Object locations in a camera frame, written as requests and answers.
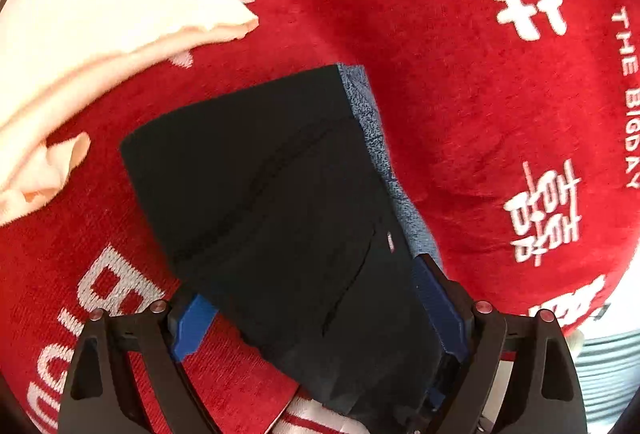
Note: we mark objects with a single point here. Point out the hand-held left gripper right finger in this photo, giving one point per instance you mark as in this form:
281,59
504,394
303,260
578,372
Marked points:
440,304

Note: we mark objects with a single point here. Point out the black pants with blue trim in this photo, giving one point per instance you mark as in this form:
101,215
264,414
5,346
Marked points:
280,214

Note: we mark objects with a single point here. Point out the pale blue striped fabric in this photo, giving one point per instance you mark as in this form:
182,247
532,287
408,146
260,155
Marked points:
607,369

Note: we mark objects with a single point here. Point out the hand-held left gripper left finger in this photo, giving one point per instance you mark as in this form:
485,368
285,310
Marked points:
192,324

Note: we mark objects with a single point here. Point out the cream cloth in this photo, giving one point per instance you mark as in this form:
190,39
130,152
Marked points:
100,14

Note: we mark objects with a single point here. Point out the red printed blanket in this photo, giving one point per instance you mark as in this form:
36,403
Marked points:
450,114

